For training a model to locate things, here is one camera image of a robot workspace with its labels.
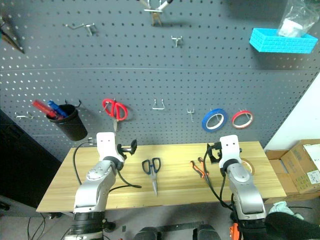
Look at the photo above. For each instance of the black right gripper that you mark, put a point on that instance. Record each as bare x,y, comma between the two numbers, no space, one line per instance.
217,152

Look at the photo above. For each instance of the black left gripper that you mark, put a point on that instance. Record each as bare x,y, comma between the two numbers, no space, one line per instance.
123,149

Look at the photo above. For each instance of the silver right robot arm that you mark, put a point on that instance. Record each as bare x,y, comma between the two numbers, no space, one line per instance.
243,187

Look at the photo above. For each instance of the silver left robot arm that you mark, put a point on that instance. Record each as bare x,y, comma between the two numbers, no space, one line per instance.
93,185

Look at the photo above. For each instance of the grey metal pegboard wall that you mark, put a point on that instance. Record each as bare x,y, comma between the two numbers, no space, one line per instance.
160,75

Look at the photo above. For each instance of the orange black pliers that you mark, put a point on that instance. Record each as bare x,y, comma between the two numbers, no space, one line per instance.
198,168

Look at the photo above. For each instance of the blue tape roll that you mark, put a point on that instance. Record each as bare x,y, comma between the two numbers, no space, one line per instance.
205,123

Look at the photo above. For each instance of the red tape roll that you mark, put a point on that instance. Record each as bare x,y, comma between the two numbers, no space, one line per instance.
235,122

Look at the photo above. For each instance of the brown tape roll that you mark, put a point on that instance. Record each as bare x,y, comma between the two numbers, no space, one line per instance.
250,167

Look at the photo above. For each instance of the metal loop hook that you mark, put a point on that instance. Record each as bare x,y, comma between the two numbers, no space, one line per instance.
158,108

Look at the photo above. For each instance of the small forked metal hook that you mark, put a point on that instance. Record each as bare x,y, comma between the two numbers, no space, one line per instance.
190,112

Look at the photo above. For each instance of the black plastic cup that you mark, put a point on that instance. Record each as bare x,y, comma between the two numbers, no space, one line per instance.
71,127

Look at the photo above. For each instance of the black cup holder hook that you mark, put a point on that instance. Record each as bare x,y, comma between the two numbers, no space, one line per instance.
75,105

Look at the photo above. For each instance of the small cardboard box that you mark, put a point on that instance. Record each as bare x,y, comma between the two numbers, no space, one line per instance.
281,175

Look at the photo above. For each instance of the black flat bar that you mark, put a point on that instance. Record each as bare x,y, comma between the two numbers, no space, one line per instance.
180,225

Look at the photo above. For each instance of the dark rounded shape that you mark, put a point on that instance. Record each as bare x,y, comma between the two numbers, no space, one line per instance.
147,233
206,232

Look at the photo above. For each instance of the orange black object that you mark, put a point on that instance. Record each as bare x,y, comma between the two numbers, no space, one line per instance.
234,231

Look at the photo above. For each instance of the teal cloth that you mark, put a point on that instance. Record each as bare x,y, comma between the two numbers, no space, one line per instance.
282,208

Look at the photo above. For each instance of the large cardboard box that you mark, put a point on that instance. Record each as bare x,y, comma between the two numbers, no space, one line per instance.
303,167

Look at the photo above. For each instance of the black fabric object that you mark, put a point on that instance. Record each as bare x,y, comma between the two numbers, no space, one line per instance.
292,227

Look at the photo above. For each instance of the black cabinet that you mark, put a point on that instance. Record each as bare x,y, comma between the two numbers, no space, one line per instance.
22,165

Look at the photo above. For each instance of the long single metal hook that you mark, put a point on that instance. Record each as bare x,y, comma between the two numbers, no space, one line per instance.
23,115

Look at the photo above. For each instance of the long double metal hook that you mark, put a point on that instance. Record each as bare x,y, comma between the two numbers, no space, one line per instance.
82,26

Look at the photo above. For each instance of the blue plastic basket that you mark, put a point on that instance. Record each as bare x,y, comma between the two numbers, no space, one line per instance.
282,42

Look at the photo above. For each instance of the metal hook with crossbar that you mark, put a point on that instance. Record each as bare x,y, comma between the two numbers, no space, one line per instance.
156,9

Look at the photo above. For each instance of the clear plastic bag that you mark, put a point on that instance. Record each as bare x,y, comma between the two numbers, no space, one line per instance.
291,22

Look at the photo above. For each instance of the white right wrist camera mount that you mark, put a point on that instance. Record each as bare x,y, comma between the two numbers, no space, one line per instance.
228,150

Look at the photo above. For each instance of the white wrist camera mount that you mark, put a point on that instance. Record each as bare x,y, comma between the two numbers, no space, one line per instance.
106,145
228,150

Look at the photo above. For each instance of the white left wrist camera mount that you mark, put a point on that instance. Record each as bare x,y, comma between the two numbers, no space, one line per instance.
106,145

